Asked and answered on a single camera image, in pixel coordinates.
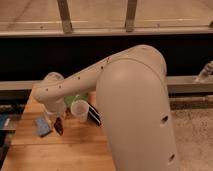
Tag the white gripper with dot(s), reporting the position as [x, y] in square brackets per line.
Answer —
[54, 110]

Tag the dark red pepper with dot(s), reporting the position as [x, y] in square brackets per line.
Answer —
[58, 125]

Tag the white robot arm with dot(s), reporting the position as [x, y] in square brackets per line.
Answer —
[132, 100]

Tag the clear plastic cup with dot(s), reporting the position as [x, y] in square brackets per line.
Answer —
[80, 109]

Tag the black rectangular box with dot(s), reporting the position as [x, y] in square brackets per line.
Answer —
[94, 115]

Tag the blue object at left edge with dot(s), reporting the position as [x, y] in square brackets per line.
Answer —
[4, 121]

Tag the left metal post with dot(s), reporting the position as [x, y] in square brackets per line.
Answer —
[65, 16]

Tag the metal post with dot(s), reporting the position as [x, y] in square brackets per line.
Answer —
[65, 16]
[130, 15]

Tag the right metal post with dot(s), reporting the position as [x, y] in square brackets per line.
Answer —
[130, 15]

